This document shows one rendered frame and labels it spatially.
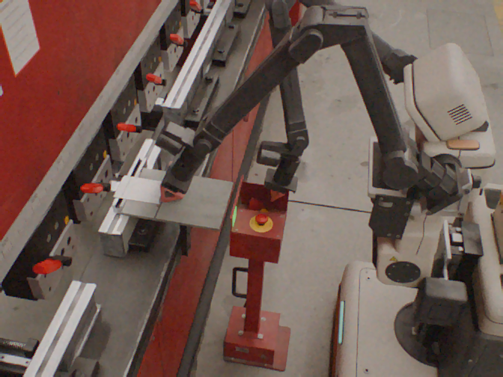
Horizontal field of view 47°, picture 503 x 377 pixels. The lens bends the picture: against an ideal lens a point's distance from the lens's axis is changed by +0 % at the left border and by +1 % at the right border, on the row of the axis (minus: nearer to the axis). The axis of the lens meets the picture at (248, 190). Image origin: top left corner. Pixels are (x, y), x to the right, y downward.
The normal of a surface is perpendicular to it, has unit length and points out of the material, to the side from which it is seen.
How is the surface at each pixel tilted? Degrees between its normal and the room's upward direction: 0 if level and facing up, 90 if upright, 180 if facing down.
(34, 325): 0
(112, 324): 0
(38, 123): 90
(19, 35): 90
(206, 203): 0
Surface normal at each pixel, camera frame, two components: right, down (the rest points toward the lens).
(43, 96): 0.98, 0.16
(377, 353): 0.04, -0.72
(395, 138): -0.19, 0.58
